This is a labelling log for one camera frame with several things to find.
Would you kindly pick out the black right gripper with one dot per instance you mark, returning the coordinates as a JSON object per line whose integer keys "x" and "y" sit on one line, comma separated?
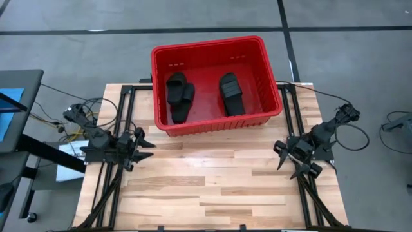
{"x": 301, "y": 151}

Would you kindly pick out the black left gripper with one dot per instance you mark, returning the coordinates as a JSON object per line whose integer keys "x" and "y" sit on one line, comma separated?
{"x": 128, "y": 148}

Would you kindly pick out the black slide sandal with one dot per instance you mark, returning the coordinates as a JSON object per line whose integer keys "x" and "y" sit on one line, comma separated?
{"x": 233, "y": 93}
{"x": 183, "y": 109}
{"x": 176, "y": 87}
{"x": 228, "y": 108}

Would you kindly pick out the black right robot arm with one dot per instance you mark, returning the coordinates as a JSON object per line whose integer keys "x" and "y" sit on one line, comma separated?
{"x": 322, "y": 132}

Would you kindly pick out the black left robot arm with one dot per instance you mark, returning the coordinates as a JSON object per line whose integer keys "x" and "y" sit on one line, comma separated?
{"x": 96, "y": 137}

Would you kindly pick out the red plastic bin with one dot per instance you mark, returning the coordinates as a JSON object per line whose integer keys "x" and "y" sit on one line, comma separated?
{"x": 209, "y": 93}

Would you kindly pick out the black table clamp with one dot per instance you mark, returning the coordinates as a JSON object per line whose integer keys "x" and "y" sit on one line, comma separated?
{"x": 243, "y": 227}
{"x": 145, "y": 80}
{"x": 160, "y": 227}

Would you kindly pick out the white paper sheet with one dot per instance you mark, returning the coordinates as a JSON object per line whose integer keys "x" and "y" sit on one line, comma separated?
{"x": 71, "y": 170}

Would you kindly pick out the grey metal stand foot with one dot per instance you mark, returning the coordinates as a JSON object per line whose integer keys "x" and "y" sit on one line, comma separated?
{"x": 399, "y": 123}

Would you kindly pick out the black caster wheel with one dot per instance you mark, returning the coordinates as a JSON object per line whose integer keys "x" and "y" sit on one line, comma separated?
{"x": 31, "y": 217}

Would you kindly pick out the dark grey desk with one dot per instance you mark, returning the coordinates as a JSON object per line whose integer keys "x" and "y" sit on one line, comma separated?
{"x": 13, "y": 167}

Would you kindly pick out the black aluminium extrusion frame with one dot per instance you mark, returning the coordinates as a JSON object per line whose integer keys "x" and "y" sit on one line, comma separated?
{"x": 305, "y": 206}
{"x": 115, "y": 199}

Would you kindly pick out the black stand frame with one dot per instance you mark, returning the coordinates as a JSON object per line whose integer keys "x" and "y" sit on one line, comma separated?
{"x": 48, "y": 153}

